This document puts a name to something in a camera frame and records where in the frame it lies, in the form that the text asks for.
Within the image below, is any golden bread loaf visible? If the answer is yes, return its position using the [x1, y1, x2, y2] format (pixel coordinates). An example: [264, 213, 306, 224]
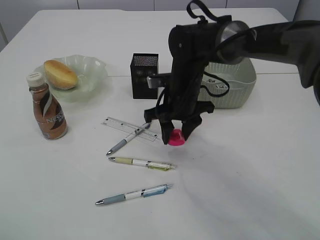
[43, 60, 78, 90]

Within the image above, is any small paper piece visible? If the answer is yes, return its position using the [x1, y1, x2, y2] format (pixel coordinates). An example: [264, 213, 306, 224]
[206, 78, 218, 84]

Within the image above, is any blue grip white pen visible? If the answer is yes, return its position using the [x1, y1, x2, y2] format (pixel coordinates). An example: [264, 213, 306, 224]
[95, 184, 173, 206]

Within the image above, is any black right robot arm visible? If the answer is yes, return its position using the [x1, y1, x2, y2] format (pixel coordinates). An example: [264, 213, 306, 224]
[144, 20, 320, 144]

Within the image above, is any beige grip white pen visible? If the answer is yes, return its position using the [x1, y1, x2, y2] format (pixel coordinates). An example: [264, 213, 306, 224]
[108, 157, 177, 171]

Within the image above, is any grey-green plastic basket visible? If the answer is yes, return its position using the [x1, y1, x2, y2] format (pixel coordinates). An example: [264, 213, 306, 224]
[198, 58, 257, 109]

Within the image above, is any brown coffee drink bottle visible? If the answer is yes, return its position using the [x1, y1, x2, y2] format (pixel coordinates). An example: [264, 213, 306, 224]
[26, 72, 68, 140]

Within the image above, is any pink pencil sharpener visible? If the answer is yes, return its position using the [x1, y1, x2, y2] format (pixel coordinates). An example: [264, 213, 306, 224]
[167, 128, 186, 147]

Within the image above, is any clear plastic ruler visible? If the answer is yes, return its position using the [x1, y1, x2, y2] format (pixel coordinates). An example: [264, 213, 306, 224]
[102, 117, 160, 142]

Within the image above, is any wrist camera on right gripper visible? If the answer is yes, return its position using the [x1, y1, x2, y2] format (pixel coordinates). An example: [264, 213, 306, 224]
[146, 73, 171, 89]

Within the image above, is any grey grip white pen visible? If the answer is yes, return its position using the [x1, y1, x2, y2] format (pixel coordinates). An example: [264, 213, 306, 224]
[106, 123, 151, 156]

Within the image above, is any large paper piece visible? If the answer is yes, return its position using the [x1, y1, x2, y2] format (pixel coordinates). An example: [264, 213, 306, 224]
[216, 83, 228, 89]

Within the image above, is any black mesh pen holder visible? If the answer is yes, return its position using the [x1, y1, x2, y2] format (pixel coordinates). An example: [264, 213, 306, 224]
[130, 53, 159, 100]

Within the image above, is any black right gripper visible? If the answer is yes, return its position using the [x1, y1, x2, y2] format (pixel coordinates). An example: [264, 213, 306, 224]
[144, 67, 215, 145]

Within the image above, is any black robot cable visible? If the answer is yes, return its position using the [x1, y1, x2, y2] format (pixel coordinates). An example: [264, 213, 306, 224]
[154, 0, 232, 118]

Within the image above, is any pale green wavy glass bowl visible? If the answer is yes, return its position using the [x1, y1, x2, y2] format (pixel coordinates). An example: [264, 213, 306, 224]
[44, 55, 108, 103]

